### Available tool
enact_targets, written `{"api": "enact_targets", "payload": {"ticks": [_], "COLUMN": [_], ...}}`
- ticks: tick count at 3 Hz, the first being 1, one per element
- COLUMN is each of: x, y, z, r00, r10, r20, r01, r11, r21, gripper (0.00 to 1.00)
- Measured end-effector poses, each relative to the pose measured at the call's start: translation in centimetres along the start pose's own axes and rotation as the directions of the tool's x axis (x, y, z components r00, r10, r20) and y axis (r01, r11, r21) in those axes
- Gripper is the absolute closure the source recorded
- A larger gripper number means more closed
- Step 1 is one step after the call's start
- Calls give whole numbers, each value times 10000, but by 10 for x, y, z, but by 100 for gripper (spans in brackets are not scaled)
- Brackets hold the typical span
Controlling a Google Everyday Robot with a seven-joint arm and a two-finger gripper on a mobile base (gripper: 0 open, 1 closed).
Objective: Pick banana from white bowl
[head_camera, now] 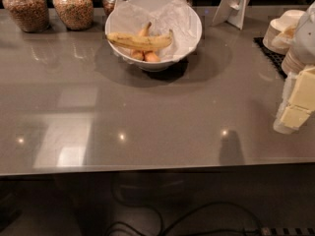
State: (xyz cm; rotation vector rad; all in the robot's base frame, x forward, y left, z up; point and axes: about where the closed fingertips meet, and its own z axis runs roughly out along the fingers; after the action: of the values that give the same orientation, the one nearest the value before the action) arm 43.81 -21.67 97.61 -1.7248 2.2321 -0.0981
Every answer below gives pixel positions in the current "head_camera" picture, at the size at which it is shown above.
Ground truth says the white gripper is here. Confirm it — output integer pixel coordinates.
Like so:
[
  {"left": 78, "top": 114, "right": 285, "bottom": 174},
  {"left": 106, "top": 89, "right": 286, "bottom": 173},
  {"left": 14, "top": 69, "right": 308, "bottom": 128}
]
[{"left": 273, "top": 2, "right": 315, "bottom": 134}]

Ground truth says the white sign stand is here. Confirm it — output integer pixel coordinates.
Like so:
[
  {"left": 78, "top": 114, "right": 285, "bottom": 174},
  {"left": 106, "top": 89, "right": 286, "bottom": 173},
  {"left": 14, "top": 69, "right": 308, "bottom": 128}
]
[{"left": 212, "top": 0, "right": 250, "bottom": 30}]

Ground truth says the white ceramic bowl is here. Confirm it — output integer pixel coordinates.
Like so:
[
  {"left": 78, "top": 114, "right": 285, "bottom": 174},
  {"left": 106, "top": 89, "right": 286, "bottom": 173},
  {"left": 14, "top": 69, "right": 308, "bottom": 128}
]
[{"left": 104, "top": 0, "right": 204, "bottom": 73}]

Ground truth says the glass jar far left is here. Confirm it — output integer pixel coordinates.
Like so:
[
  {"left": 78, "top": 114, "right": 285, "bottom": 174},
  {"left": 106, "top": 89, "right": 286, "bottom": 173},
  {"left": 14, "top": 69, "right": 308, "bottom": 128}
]
[{"left": 2, "top": 0, "right": 49, "bottom": 32}]

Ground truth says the orange fruit right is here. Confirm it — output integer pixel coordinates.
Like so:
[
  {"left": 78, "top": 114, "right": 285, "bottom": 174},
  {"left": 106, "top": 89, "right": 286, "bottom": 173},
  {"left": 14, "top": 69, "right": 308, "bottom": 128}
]
[{"left": 144, "top": 51, "right": 160, "bottom": 62}]

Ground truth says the black power strip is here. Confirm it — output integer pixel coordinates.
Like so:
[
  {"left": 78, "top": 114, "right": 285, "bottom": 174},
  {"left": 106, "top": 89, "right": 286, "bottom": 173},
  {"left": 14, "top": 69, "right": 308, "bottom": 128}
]
[{"left": 261, "top": 227, "right": 315, "bottom": 236}]

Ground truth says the yellow banana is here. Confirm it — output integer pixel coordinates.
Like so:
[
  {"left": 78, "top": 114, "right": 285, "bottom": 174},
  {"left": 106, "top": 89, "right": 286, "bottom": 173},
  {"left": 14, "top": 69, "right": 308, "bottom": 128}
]
[{"left": 105, "top": 30, "right": 173, "bottom": 51}]

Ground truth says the white paper liner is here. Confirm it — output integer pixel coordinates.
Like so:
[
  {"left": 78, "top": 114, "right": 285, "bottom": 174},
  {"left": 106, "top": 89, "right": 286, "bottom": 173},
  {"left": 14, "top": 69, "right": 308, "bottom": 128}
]
[{"left": 105, "top": 0, "right": 202, "bottom": 63}]

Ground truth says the orange fruit left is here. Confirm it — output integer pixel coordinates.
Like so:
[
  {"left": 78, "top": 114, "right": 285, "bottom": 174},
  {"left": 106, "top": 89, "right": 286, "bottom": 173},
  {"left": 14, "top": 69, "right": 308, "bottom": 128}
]
[{"left": 130, "top": 50, "right": 144, "bottom": 61}]

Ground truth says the black rubber mat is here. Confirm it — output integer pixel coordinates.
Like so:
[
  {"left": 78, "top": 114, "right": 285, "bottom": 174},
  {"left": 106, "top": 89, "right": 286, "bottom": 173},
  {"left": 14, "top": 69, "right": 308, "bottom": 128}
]
[{"left": 253, "top": 37, "right": 286, "bottom": 79}]

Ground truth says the orange fruit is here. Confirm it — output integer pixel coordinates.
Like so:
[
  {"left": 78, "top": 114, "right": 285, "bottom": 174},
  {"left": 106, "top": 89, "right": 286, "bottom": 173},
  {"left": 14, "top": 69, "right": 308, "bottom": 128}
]
[
  {"left": 130, "top": 50, "right": 144, "bottom": 61},
  {"left": 144, "top": 51, "right": 160, "bottom": 62}
]

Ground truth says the black cable on floor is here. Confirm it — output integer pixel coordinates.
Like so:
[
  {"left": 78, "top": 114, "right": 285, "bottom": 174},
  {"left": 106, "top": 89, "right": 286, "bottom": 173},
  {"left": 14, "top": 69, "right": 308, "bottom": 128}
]
[{"left": 103, "top": 172, "right": 264, "bottom": 236}]

